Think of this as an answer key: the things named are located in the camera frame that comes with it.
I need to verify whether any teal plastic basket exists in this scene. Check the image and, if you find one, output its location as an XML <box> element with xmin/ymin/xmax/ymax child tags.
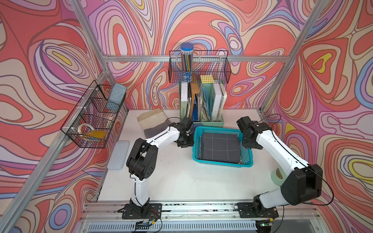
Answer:
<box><xmin>192</xmin><ymin>126</ymin><xmax>254</xmax><ymax>168</ymax></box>

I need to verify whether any dark grey checked cloth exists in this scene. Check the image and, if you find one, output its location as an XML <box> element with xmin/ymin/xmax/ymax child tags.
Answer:
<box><xmin>198</xmin><ymin>132</ymin><xmax>241</xmax><ymax>164</ymax></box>

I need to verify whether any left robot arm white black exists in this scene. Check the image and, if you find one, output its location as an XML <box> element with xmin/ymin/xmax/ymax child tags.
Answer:
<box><xmin>126</xmin><ymin>117</ymin><xmax>194</xmax><ymax>213</ymax></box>

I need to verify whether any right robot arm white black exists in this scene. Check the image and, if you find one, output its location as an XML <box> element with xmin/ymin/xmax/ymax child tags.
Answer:
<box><xmin>237</xmin><ymin>116</ymin><xmax>323</xmax><ymax>214</ymax></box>

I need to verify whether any beige grey folded cloth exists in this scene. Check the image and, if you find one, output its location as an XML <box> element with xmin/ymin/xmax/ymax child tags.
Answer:
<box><xmin>137</xmin><ymin>109</ymin><xmax>171</xmax><ymax>138</ymax></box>

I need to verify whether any green desktop file organizer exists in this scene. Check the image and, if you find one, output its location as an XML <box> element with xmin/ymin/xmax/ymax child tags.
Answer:
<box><xmin>179</xmin><ymin>82</ymin><xmax>227</xmax><ymax>128</ymax></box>

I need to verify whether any white book in organizer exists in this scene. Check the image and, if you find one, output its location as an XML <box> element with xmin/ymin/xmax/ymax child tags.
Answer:
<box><xmin>211</xmin><ymin>83</ymin><xmax>222</xmax><ymax>121</ymax></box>

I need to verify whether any green pencil cup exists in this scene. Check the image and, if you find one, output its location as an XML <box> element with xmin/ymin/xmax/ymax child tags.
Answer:
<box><xmin>271</xmin><ymin>168</ymin><xmax>287</xmax><ymax>187</ymax></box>

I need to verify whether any yellow sticky note block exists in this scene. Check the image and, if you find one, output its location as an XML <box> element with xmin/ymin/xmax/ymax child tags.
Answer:
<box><xmin>200</xmin><ymin>74</ymin><xmax>215</xmax><ymax>84</ymax></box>

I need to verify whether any white flat tin box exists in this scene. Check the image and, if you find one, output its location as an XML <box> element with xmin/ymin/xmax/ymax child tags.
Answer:
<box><xmin>107</xmin><ymin>140</ymin><xmax>130</xmax><ymax>170</ymax></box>

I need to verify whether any grey blue sponge block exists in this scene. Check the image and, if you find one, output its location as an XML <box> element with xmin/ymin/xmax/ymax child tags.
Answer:
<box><xmin>108</xmin><ymin>83</ymin><xmax>127</xmax><ymax>105</ymax></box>

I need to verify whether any yellow flat pad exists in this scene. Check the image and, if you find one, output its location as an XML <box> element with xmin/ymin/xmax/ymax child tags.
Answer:
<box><xmin>83</xmin><ymin>130</ymin><xmax>106</xmax><ymax>140</ymax></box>

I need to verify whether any blue lidded pencil tube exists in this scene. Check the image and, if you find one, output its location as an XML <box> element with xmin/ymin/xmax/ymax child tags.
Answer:
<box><xmin>181</xmin><ymin>43</ymin><xmax>194</xmax><ymax>83</ymax></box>

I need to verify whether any white tape roll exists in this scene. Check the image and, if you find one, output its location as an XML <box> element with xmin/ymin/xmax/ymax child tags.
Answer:
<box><xmin>77</xmin><ymin>123</ymin><xmax>95</xmax><ymax>135</ymax></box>

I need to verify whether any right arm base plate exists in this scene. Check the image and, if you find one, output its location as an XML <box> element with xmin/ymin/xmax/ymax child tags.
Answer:
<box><xmin>233</xmin><ymin>202</ymin><xmax>279</xmax><ymax>219</ymax></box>

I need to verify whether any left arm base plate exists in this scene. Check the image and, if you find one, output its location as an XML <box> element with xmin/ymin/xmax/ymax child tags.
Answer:
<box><xmin>117</xmin><ymin>203</ymin><xmax>162</xmax><ymax>219</ymax></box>

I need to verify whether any black wire basket rear wall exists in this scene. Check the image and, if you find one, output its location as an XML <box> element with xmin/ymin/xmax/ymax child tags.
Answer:
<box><xmin>168</xmin><ymin>49</ymin><xmax>232</xmax><ymax>85</ymax></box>

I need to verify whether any black wire basket wall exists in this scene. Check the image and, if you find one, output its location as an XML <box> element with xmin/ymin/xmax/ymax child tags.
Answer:
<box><xmin>168</xmin><ymin>49</ymin><xmax>232</xmax><ymax>85</ymax></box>
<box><xmin>60</xmin><ymin>81</ymin><xmax>126</xmax><ymax>149</ymax></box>

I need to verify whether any black wire basket left wall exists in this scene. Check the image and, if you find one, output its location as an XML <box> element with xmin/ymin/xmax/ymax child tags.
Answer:
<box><xmin>60</xmin><ymin>81</ymin><xmax>126</xmax><ymax>149</ymax></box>

